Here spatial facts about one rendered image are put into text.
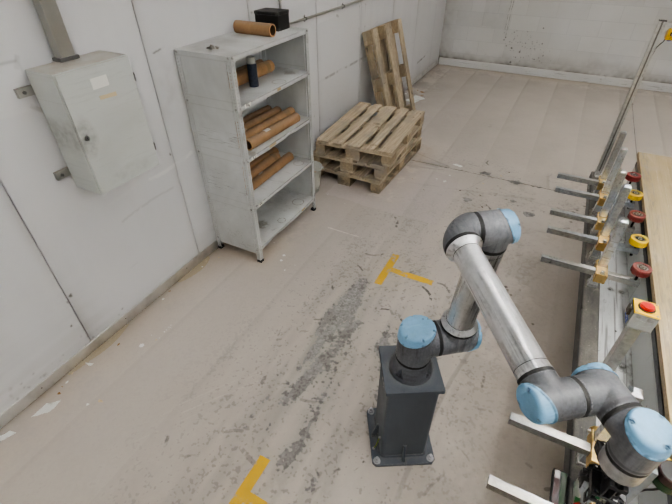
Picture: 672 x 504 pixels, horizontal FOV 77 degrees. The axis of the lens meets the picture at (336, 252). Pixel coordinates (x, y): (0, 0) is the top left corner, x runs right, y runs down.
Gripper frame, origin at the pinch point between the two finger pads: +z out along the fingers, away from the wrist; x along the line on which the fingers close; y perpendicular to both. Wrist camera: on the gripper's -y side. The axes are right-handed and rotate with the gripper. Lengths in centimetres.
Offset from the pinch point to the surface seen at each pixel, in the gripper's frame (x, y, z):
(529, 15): -110, -770, 9
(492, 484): -20.5, 0.5, 14.7
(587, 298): 6, -118, 31
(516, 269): -25, -218, 101
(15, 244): -255, -5, 10
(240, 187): -218, -134, 33
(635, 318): 6, -52, -19
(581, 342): 5, -87, 31
